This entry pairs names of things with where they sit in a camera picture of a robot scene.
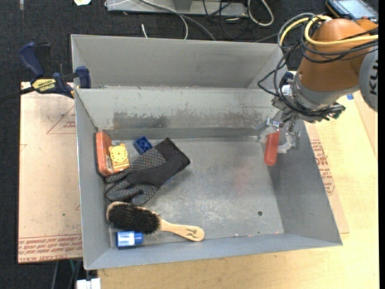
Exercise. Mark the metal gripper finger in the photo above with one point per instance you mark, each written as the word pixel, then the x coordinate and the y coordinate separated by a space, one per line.
pixel 290 144
pixel 267 126

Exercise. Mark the grey metal bin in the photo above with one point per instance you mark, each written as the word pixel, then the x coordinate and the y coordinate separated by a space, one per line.
pixel 216 185

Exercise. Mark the blue toy brick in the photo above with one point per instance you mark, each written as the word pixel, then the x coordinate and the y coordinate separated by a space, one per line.
pixel 143 144

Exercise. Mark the black patterned glove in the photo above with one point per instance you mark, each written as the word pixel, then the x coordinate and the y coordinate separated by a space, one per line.
pixel 150 173

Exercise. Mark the yellow toy clock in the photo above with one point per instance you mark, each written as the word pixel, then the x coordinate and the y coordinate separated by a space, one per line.
pixel 119 157

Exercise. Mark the wooden hair brush black bristles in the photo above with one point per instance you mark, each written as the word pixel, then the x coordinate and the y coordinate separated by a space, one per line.
pixel 135 218

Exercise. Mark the orange box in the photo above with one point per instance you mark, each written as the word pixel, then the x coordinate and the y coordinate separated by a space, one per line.
pixel 102 155

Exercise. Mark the blue and white small bottle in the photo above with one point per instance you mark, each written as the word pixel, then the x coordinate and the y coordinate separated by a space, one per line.
pixel 128 239

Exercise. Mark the brown cardboard board red print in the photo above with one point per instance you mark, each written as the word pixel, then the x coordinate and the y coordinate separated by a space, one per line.
pixel 48 176

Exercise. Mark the black cylinder on white bracket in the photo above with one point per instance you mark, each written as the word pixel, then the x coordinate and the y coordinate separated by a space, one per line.
pixel 286 89

